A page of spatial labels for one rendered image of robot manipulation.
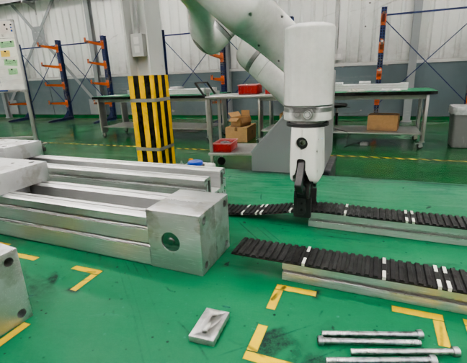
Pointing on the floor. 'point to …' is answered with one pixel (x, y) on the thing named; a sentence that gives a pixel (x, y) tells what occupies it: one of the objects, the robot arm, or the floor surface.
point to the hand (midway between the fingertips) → (305, 202)
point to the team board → (9, 68)
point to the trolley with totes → (221, 147)
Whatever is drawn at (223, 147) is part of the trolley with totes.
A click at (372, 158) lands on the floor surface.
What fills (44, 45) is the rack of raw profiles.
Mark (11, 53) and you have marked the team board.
